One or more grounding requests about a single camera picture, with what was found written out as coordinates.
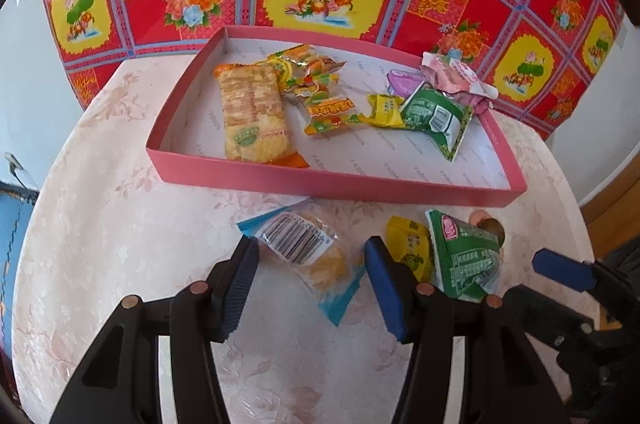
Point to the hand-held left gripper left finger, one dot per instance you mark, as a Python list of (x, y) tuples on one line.
[(240, 289)]

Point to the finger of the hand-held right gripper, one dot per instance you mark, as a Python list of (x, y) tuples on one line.
[(550, 311), (562, 271)]

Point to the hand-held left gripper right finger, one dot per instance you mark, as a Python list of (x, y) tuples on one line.
[(385, 294)]

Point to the yellow snack packet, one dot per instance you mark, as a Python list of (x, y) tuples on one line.
[(410, 244), (385, 110)]

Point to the clear blue-edged cake packet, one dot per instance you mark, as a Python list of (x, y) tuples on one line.
[(300, 244)]

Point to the green snack packet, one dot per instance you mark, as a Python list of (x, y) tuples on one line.
[(435, 116), (460, 259)]

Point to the pink cardboard tray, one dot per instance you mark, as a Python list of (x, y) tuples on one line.
[(350, 159)]

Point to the long rice cracker packet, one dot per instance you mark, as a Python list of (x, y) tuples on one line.
[(252, 114)]

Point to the orange green candy packet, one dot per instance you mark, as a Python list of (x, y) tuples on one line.
[(300, 66), (327, 114)]

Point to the pink snack packet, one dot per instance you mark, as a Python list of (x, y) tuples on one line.
[(452, 74)]

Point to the small round jelly cup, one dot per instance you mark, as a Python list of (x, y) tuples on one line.
[(487, 224)]

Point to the cream floral tablecloth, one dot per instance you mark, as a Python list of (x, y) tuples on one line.
[(125, 229)]

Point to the purple snack packet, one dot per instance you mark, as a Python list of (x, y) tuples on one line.
[(402, 80)]

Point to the grey metal object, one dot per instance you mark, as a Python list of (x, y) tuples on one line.
[(14, 164)]

